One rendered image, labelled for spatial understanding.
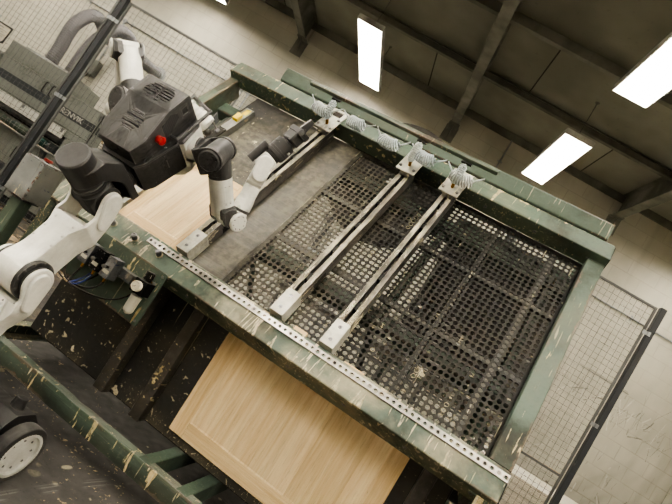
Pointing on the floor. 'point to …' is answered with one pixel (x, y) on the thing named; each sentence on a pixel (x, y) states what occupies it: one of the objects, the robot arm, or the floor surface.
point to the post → (11, 217)
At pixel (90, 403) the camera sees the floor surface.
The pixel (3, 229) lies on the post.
